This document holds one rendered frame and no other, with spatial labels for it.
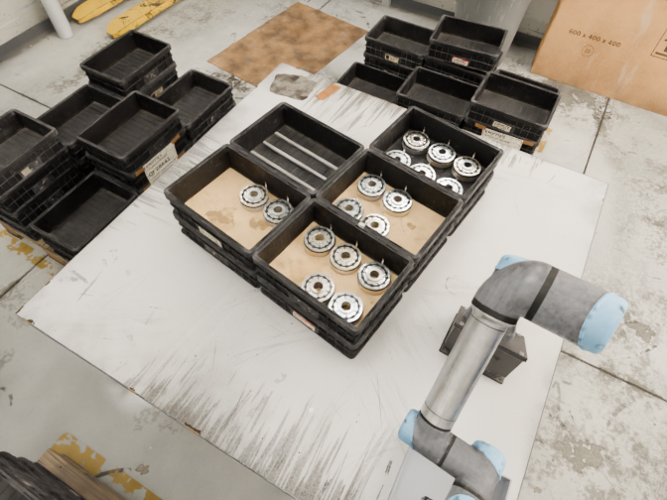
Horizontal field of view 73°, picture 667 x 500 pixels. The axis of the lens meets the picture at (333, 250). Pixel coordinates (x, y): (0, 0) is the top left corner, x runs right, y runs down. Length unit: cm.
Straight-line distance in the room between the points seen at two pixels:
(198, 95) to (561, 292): 235
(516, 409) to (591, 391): 100
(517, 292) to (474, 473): 38
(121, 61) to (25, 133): 69
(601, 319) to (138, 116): 227
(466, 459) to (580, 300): 40
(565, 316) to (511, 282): 11
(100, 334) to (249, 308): 47
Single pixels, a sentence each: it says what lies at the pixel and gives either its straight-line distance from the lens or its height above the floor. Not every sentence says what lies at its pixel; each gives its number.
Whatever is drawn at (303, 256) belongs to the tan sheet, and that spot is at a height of 83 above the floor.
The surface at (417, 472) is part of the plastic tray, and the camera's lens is 139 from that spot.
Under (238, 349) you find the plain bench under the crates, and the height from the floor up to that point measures 70.
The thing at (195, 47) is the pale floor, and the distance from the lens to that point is 399.
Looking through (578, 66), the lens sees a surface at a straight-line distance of 393.
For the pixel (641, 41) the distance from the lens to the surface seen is 390.
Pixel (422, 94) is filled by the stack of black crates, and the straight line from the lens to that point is 284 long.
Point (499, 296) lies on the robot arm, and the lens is 92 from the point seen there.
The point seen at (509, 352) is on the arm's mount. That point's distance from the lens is 134.
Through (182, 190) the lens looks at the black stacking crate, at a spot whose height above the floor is 89.
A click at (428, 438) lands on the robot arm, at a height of 106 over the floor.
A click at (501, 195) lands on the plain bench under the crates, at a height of 70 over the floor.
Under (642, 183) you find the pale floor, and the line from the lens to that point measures 343.
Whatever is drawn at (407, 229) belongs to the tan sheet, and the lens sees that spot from 155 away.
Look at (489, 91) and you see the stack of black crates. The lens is 279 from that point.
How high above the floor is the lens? 206
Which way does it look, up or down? 56 degrees down
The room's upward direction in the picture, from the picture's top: 2 degrees clockwise
